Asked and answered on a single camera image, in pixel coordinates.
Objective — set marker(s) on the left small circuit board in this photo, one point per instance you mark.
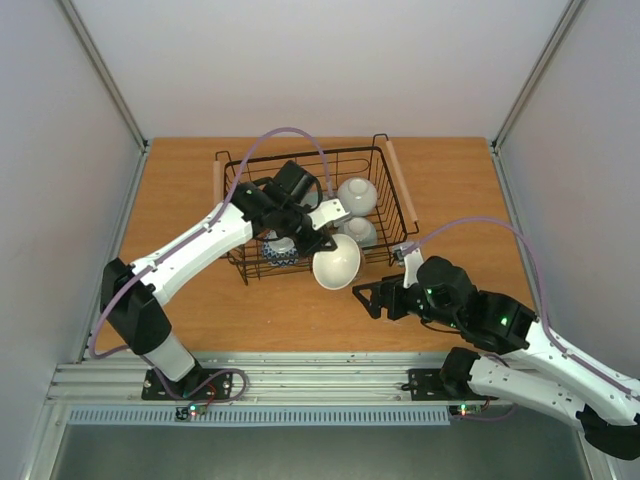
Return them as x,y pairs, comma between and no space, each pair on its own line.
190,411

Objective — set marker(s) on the aluminium rail frame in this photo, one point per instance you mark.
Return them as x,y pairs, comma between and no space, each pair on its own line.
275,378

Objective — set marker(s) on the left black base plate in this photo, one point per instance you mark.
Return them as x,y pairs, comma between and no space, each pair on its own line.
206,384

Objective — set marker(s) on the blue slotted cable duct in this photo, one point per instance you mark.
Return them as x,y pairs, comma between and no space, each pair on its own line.
237,417

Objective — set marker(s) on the red patterned bowl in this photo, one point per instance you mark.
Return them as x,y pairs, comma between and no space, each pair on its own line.
279,251

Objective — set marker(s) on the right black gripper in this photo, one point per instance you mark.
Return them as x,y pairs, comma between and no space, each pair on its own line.
392,296

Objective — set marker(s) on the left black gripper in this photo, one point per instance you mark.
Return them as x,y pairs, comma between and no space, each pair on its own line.
306,249

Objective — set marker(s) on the white ceramic bowl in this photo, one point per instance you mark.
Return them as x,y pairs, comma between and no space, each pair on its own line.
358,196

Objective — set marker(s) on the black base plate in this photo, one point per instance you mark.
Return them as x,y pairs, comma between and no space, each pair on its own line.
206,384
425,384

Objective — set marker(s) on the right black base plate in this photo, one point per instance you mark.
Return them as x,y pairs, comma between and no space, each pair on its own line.
425,384

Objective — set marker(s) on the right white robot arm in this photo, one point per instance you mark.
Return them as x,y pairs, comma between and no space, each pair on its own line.
512,356

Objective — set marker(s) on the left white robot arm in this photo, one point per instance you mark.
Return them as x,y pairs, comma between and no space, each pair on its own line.
133,295

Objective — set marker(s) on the small circuit board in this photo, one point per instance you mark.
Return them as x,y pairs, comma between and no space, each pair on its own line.
465,410
190,411

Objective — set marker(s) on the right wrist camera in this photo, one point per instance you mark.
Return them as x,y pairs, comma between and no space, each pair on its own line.
410,259

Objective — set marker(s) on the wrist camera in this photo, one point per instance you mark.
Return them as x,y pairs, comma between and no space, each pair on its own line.
410,259
328,212

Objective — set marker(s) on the plain white bottom bowl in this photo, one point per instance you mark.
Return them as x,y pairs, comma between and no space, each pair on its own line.
335,270

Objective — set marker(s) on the celadon green bowl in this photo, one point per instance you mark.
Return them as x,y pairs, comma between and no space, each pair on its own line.
362,231
311,199

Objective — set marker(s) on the right small circuit board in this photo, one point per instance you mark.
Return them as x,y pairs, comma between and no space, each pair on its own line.
465,410

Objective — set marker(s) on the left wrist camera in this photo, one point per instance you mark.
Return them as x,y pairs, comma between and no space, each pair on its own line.
328,212

